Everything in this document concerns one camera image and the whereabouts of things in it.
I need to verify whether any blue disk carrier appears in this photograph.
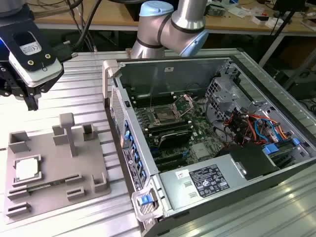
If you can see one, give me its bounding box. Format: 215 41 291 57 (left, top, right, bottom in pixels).
263 144 279 156

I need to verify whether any silver perforated disk bay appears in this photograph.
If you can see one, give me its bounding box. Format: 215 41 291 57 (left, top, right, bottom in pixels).
203 61 250 124

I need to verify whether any grey plastic parts rack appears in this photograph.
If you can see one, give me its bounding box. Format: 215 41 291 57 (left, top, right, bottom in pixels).
3 112 112 225

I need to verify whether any grey electronic device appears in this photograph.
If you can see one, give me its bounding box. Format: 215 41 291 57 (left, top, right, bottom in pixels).
208 4 227 17

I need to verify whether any silver disk bay frame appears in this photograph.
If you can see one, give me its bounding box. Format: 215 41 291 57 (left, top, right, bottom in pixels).
248 100 316 171

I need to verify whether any green RAM stick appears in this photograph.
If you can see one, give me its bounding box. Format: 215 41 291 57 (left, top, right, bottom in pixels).
26 180 69 193

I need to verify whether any white box with black top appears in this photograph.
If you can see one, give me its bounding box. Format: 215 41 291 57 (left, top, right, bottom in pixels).
252 15 270 26

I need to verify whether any silver chipset heatsink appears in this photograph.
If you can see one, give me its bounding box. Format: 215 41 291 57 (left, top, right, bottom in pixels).
191 143 209 160

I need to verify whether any blue wire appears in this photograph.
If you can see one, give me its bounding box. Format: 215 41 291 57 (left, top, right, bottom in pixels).
254 118 283 143

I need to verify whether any metal socket cover frame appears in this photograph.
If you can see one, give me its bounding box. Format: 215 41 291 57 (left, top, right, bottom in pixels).
172 93 198 119

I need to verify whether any wrist camera with black bracket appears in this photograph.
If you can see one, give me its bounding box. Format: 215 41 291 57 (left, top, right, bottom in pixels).
0 18 65 87

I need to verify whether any black RAM slot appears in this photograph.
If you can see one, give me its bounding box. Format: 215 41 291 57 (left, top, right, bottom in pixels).
148 124 193 136
132 92 175 101
133 96 176 107
147 119 192 131

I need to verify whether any black camera cable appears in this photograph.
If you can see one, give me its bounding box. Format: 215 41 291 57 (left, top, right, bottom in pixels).
51 0 97 64

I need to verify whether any green motherboard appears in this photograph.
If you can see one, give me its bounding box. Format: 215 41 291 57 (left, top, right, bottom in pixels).
133 92 237 173

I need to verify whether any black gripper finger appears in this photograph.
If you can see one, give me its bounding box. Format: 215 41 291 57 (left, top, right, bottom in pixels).
24 70 65 112

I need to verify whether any CPU socket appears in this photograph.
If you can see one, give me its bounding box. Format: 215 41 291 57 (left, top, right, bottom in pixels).
148 105 185 126

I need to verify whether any black expansion slot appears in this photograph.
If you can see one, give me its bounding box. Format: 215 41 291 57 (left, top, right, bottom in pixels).
158 159 192 172
154 153 190 165

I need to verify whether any black graphics card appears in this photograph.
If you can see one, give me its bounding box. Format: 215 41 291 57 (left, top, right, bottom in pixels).
158 129 194 149

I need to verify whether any black box on floor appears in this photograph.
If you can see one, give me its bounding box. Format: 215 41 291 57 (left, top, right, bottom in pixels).
283 69 316 101

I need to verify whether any red and black wire bundle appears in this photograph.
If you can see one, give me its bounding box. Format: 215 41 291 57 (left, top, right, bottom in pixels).
222 108 266 148

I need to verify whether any white paper sheet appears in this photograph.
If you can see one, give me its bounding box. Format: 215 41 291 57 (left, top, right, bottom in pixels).
226 6 249 18

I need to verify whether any open PC case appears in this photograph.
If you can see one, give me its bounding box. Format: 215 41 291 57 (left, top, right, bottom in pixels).
102 54 316 237

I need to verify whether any silver power supply unit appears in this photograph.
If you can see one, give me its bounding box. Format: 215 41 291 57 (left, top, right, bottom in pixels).
158 142 281 210

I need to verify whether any silver CPU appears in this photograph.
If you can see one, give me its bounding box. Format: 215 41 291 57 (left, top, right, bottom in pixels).
14 158 42 181

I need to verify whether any wooden desk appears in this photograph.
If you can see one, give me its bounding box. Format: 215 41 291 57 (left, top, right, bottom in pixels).
32 0 316 38

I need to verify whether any black monitor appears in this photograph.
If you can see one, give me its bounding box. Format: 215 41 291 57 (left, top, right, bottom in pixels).
273 0 316 12

